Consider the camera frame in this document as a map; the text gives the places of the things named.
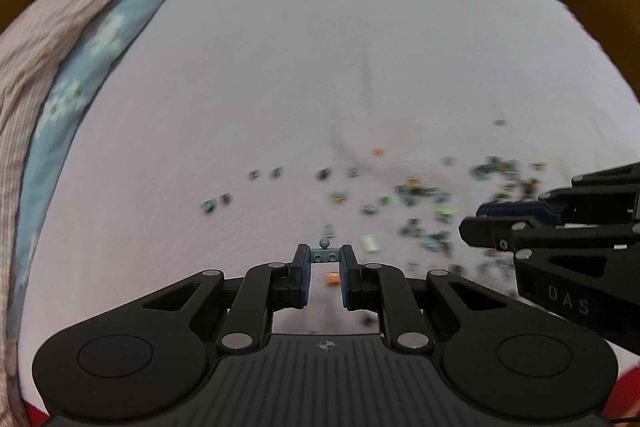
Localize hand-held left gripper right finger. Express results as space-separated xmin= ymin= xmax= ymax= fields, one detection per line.
xmin=339 ymin=244 xmax=508 ymax=354

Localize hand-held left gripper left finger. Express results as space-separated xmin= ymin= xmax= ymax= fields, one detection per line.
xmin=141 ymin=244 xmax=312 ymax=354

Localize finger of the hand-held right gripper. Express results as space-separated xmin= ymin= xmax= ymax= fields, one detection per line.
xmin=477 ymin=163 xmax=640 ymax=227
xmin=459 ymin=217 xmax=640 ymax=280

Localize grey toy brick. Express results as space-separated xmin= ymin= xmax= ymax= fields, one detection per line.
xmin=310 ymin=237 xmax=342 ymax=264

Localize scattered small toy bricks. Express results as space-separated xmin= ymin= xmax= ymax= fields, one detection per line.
xmin=200 ymin=119 xmax=551 ymax=325

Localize blue floral blanket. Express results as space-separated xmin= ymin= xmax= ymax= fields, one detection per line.
xmin=7 ymin=0 xmax=251 ymax=348

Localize pink quilt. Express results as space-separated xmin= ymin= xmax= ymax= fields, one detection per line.
xmin=0 ymin=0 xmax=223 ymax=427

